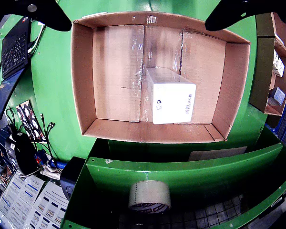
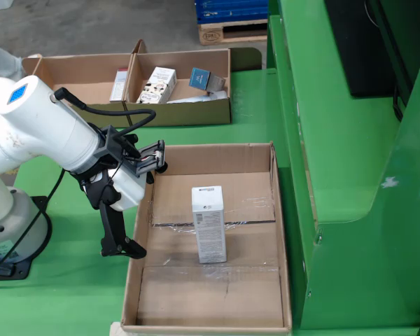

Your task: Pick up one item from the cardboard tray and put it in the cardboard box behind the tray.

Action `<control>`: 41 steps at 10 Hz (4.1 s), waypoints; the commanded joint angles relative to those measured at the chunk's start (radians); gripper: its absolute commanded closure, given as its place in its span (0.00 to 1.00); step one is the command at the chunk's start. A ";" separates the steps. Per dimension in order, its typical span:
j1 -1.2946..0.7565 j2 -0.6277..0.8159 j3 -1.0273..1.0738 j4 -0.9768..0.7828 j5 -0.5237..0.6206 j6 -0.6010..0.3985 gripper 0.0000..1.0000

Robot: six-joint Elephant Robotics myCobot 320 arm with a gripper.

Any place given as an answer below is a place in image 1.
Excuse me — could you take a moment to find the green metal cabinet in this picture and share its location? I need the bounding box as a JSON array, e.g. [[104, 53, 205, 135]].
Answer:
[[61, 125, 286, 229]]

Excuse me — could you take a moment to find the white cloth rag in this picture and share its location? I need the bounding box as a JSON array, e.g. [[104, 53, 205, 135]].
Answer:
[[41, 163, 62, 180]]

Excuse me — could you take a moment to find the black grid floor mat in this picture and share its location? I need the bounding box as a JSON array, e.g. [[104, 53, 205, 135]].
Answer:
[[119, 194, 245, 229]]

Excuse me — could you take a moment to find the small blue logo box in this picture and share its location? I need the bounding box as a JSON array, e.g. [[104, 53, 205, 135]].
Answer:
[[274, 87, 286, 105]]

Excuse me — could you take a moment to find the dark blue board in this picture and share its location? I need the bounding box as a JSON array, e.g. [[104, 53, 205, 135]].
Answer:
[[0, 63, 24, 121]]

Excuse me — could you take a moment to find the small blue red object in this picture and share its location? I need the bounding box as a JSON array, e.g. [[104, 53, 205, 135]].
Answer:
[[34, 149, 51, 166]]

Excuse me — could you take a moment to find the large shallow cardboard tray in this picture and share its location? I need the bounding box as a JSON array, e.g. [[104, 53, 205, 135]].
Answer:
[[71, 10, 252, 144]]

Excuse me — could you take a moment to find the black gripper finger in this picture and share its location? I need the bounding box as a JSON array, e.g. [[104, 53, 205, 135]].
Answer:
[[0, 0, 72, 32], [204, 0, 286, 31]]

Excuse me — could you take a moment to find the black bag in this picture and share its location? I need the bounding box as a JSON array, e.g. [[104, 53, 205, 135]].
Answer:
[[4, 133, 40, 177]]

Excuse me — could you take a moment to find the blue tube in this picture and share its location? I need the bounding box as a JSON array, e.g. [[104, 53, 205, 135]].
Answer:
[[47, 160, 69, 168]]

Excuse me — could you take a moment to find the thin black loose cable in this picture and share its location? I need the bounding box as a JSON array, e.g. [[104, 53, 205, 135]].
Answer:
[[5, 107, 22, 134], [39, 113, 57, 163]]

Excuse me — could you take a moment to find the tall white product box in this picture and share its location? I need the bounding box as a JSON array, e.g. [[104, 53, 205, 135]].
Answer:
[[141, 67, 197, 125]]

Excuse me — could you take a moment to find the white box black spot print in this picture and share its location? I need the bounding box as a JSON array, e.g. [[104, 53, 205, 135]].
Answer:
[[273, 51, 286, 77]]

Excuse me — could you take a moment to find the clear packing tape roll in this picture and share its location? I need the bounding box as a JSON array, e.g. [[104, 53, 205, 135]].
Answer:
[[128, 180, 172, 214]]

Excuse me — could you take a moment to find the white cable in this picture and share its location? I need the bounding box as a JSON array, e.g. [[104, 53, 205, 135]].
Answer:
[[27, 21, 46, 57]]

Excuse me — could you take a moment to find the black patterned card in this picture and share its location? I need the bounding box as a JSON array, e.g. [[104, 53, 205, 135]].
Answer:
[[15, 99, 45, 142]]

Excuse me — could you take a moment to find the printed white instruction sheet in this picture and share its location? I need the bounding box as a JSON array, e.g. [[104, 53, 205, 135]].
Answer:
[[23, 181, 70, 229], [0, 174, 46, 229]]

